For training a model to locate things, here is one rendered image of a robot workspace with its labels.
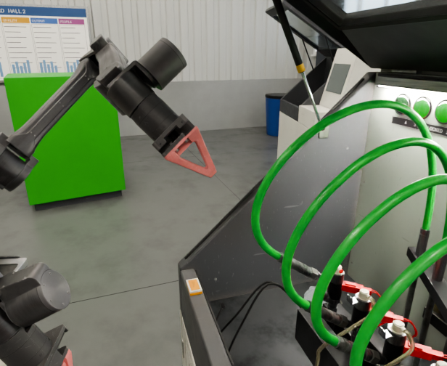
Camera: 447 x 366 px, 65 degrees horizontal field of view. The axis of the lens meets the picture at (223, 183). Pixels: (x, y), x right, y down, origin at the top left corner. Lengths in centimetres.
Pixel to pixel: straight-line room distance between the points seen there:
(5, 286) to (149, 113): 30
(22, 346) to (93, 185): 342
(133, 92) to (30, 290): 31
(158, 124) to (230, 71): 696
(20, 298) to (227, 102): 708
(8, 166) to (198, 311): 54
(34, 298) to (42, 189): 342
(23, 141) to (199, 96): 643
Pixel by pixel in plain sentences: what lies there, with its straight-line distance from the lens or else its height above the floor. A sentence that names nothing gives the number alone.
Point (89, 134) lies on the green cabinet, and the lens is 382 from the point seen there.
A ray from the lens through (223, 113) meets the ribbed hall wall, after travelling 748.
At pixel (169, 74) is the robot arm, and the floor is 146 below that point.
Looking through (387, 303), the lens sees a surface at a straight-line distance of 44.
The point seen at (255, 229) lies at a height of 122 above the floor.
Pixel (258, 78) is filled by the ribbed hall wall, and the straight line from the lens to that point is 771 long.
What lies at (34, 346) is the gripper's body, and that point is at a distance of 60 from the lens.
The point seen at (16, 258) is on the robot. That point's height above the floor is 104.
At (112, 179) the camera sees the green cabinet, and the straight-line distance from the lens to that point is 397.
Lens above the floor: 149
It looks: 20 degrees down
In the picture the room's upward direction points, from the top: straight up
